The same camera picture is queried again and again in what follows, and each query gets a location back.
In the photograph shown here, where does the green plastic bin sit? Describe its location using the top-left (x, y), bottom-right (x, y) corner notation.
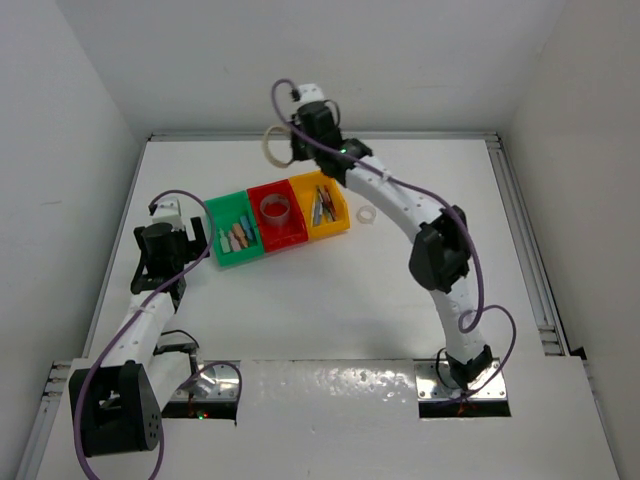
top-left (205, 190), bottom-right (265, 268)

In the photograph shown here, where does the pink eraser case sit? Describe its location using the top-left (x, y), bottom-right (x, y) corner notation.
top-left (227, 231), bottom-right (242, 252)

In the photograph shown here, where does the purple cable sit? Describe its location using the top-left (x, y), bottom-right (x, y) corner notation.
top-left (71, 188), bottom-right (244, 480)
top-left (270, 78), bottom-right (518, 403)

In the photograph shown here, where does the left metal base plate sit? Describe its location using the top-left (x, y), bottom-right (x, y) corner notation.
top-left (170, 360), bottom-right (242, 402)

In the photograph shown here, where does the tan tape roll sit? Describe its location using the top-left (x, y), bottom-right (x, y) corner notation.
top-left (261, 125), bottom-right (293, 169)

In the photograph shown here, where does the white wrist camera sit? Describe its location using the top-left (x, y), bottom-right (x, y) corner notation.
top-left (292, 83), bottom-right (326, 105)
top-left (150, 197), bottom-right (184, 230)

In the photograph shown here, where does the small white tape roll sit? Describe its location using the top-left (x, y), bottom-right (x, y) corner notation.
top-left (356, 205), bottom-right (377, 225)

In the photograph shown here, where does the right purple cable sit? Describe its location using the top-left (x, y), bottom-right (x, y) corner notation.
top-left (270, 78), bottom-right (518, 403)

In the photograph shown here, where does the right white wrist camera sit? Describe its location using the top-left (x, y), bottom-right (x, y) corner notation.
top-left (292, 83), bottom-right (326, 105)

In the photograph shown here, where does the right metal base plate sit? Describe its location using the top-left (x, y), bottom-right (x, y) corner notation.
top-left (414, 357), bottom-right (507, 401)

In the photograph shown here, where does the red plastic bin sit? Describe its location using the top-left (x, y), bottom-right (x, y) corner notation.
top-left (247, 180), bottom-right (309, 253)

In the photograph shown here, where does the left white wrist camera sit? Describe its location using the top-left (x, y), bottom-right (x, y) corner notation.
top-left (150, 197), bottom-right (184, 230)

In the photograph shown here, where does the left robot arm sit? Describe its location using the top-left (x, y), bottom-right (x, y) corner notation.
top-left (68, 217), bottom-right (210, 458)

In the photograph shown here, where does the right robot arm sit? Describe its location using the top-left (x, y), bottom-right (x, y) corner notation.
top-left (290, 100), bottom-right (492, 389)

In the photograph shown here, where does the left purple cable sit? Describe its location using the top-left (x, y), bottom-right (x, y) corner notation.
top-left (71, 188), bottom-right (244, 480)

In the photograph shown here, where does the yellow plastic bin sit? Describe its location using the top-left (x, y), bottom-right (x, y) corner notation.
top-left (289, 171), bottom-right (350, 241)

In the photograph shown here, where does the green eraser case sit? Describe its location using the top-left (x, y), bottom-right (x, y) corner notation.
top-left (218, 229), bottom-right (231, 254)

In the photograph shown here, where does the orange eraser case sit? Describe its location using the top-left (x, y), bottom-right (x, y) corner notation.
top-left (232, 223), bottom-right (249, 248)

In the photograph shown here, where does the silver tape roll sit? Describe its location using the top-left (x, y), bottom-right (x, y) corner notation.
top-left (259, 193), bottom-right (291, 228)

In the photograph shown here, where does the metal base plate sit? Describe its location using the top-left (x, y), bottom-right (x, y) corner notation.
top-left (414, 357), bottom-right (507, 401)
top-left (170, 360), bottom-right (242, 402)

